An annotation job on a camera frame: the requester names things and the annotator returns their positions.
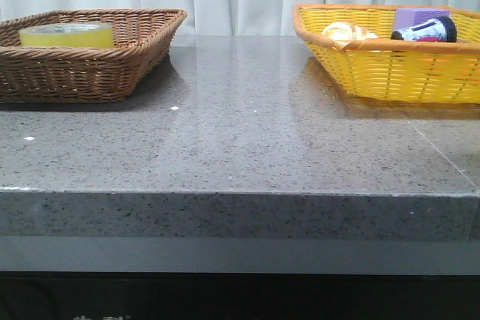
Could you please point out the purple foam block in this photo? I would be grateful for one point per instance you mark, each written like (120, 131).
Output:
(409, 16)

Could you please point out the yellow packing tape roll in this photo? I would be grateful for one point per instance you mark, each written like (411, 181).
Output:
(96, 35)

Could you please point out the black capped printed bottle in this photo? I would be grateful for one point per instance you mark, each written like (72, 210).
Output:
(439, 29)

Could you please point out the croissant bread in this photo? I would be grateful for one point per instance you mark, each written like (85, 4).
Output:
(347, 31)

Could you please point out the brown wicker basket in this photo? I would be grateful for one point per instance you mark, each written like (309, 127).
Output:
(142, 38)

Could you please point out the yellow woven plastic basket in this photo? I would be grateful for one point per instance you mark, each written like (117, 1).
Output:
(387, 69)

